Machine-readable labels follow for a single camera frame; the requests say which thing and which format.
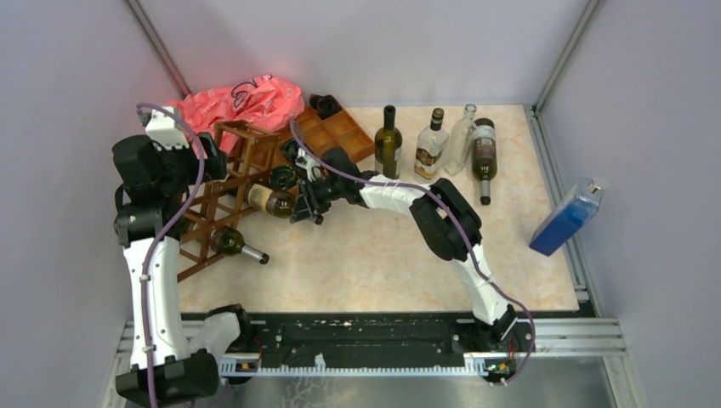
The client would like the rolled dark blue sock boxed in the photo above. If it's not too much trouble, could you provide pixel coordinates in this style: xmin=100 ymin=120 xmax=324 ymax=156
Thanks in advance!
xmin=268 ymin=164 xmax=298 ymax=190

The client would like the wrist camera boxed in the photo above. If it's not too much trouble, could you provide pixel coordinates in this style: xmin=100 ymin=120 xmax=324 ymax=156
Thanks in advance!
xmin=294 ymin=150 xmax=322 ymax=182
xmin=140 ymin=110 xmax=190 ymax=150

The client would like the dark wine bottle lying down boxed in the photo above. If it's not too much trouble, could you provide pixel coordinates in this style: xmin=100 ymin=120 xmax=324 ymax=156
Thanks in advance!
xmin=470 ymin=118 xmax=497 ymax=206

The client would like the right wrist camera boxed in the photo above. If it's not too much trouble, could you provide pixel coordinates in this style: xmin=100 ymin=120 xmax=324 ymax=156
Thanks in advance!
xmin=294 ymin=150 xmax=322 ymax=182

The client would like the green wine bottle black neck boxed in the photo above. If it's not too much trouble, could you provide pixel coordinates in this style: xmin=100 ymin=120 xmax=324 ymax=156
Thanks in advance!
xmin=374 ymin=105 xmax=403 ymax=179

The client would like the white cable duct strip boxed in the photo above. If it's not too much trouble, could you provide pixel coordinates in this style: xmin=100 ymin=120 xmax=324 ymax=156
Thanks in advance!
xmin=218 ymin=358 xmax=489 ymax=378

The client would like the rolled black sock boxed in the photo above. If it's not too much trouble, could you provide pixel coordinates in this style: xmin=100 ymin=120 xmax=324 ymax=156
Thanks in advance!
xmin=281 ymin=138 xmax=306 ymax=166

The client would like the wooden compartment tray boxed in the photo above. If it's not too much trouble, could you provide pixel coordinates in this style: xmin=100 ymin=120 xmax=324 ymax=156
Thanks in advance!
xmin=295 ymin=101 xmax=375 ymax=163

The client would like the brown wooden wine rack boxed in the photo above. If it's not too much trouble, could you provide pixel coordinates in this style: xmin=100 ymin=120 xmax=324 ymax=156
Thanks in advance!
xmin=177 ymin=121 xmax=281 ymax=281

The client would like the clear liquor bottle brown label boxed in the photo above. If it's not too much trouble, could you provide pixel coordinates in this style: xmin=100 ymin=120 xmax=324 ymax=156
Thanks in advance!
xmin=414 ymin=107 xmax=449 ymax=180

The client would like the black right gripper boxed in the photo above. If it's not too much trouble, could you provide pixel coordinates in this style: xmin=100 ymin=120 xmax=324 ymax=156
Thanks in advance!
xmin=290 ymin=176 xmax=343 ymax=224

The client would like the green wine bottle silver foil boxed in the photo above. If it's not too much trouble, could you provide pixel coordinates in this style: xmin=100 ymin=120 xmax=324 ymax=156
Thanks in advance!
xmin=244 ymin=183 xmax=297 ymax=219

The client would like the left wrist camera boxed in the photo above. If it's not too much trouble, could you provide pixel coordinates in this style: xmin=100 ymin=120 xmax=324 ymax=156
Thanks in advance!
xmin=140 ymin=110 xmax=190 ymax=150

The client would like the rolled dark sock far corner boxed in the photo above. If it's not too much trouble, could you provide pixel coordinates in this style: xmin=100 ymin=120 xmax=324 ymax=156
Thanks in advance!
xmin=309 ymin=94 xmax=343 ymax=120

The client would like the blue liquid square bottle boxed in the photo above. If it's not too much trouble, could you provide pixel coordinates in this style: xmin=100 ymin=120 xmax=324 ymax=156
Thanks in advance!
xmin=529 ymin=177 xmax=610 ymax=256

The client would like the green wine bottle silver neck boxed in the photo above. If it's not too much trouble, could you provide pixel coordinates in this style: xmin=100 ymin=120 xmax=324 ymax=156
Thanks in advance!
xmin=209 ymin=226 xmax=270 ymax=264

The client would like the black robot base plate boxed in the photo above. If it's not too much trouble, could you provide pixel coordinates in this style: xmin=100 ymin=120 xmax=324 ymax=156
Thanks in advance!
xmin=229 ymin=312 xmax=531 ymax=369

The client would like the clear glass bottle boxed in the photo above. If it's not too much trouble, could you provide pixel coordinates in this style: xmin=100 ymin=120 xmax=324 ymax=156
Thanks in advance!
xmin=443 ymin=104 xmax=477 ymax=176

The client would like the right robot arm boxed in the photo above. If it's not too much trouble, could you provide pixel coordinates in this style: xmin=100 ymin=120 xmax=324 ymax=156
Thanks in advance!
xmin=281 ymin=141 xmax=517 ymax=350

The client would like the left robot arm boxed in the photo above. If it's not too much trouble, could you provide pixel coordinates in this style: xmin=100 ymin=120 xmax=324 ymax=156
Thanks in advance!
xmin=112 ymin=133 xmax=255 ymax=407

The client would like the pink plastic bag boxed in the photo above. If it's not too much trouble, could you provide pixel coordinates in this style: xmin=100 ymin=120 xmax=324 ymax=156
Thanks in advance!
xmin=165 ymin=74 xmax=305 ymax=133

